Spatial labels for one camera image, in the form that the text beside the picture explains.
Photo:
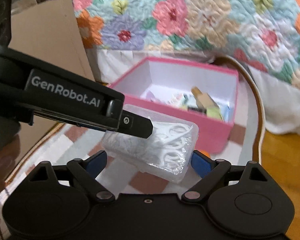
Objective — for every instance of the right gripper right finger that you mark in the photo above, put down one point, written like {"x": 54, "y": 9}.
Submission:
{"x": 211, "y": 173}

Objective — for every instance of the pink cardboard box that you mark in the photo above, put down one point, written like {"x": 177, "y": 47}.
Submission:
{"x": 164, "y": 85}

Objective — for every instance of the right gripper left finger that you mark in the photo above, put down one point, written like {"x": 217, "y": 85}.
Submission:
{"x": 85, "y": 173}

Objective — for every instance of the purple cloth item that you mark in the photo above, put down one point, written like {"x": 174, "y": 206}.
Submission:
{"x": 151, "y": 97}

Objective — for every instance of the yellow green black roll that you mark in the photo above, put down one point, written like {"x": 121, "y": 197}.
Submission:
{"x": 213, "y": 111}

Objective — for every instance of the round checkered rug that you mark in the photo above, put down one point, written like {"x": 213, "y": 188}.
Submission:
{"x": 63, "y": 143}

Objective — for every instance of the person's left hand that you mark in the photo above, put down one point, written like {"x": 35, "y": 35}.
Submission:
{"x": 8, "y": 156}

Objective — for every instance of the wooden cap perfume bottle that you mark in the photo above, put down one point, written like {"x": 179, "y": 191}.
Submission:
{"x": 203, "y": 100}

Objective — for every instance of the clear box of floss picks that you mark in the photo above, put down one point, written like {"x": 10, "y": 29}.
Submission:
{"x": 165, "y": 154}

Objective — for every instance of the floral quilt bedspread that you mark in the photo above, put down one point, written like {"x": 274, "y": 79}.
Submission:
{"x": 265, "y": 34}

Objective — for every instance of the white patterned small box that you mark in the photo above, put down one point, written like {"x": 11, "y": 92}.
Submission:
{"x": 178, "y": 100}

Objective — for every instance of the orange makeup sponge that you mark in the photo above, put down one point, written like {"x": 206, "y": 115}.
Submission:
{"x": 205, "y": 153}

